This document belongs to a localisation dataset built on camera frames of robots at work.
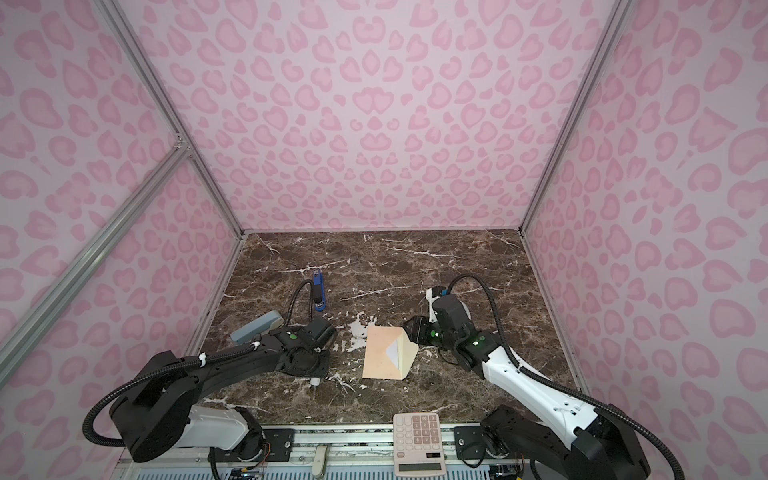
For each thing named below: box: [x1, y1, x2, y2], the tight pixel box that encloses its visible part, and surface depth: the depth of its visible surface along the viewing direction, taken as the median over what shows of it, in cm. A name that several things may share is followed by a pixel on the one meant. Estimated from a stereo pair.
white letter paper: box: [386, 339, 402, 373], surface depth 90 cm
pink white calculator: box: [393, 412, 446, 477], surface depth 73 cm
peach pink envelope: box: [362, 326, 419, 380], surface depth 90 cm
